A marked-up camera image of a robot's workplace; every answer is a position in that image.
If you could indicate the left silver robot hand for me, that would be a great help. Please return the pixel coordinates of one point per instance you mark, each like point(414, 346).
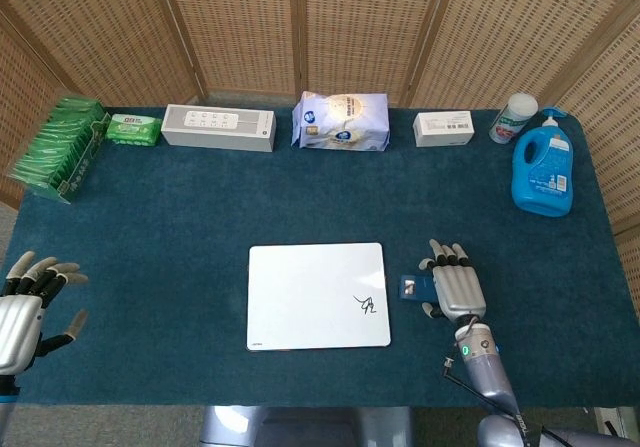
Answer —
point(17, 327)

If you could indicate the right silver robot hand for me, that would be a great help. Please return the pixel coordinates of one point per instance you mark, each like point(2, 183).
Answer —
point(457, 292)

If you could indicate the blue whiteboard eraser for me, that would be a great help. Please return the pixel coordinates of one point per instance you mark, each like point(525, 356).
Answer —
point(420, 289)

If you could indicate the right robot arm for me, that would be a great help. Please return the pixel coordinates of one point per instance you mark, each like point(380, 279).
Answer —
point(485, 372)

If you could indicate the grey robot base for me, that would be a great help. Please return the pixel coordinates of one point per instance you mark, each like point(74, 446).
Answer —
point(300, 429)

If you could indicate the white rectangular whiteboard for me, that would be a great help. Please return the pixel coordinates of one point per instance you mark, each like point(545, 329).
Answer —
point(300, 297)

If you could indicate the blue detergent pump bottle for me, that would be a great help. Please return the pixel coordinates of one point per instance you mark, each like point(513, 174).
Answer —
point(542, 177)

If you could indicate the small white cardboard box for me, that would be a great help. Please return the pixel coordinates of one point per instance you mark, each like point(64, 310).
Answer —
point(442, 129)

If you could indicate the wet wipes canister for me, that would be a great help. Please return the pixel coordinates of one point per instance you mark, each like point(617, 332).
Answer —
point(510, 122)

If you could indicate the green tea packet display box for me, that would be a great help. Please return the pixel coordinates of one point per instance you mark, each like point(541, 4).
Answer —
point(55, 152)

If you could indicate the blue white tissue pack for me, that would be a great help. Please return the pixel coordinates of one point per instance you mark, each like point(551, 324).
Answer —
point(340, 122)

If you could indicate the dark teal table mat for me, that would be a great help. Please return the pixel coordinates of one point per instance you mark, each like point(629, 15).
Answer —
point(200, 217)

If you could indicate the green wipes pack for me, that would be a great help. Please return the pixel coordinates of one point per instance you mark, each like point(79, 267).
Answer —
point(132, 129)

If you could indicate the long white power strip box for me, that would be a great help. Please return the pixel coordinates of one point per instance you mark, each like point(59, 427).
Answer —
point(215, 132)

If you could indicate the woven rattan folding screen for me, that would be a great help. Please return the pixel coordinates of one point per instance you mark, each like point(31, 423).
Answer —
point(350, 17)

